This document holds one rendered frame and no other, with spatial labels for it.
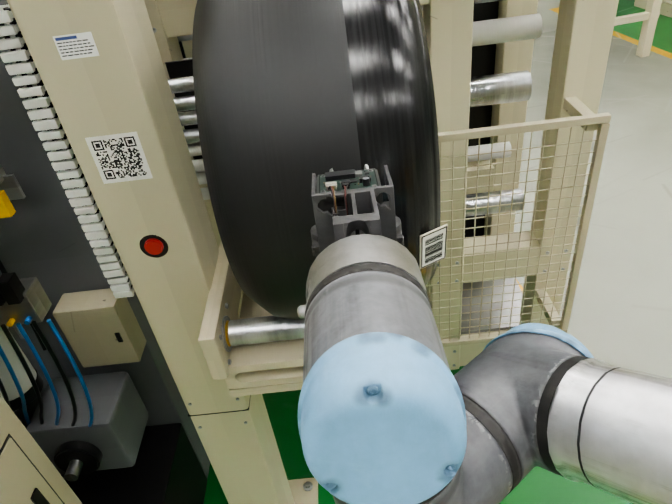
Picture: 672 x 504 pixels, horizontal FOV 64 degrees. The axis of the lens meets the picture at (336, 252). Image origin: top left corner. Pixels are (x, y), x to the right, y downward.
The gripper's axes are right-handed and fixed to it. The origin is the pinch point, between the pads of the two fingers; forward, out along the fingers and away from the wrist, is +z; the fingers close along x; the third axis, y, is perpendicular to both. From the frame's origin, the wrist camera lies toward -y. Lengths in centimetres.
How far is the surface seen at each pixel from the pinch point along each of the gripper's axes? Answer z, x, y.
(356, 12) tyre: 10.1, -2.9, 18.4
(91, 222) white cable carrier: 23.7, 42.3, -9.3
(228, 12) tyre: 12.3, 11.7, 19.9
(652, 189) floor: 192, -153, -100
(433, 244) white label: 3.4, -9.6, -8.8
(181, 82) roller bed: 61, 32, 4
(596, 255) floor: 145, -105, -106
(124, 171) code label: 20.2, 32.8, -0.2
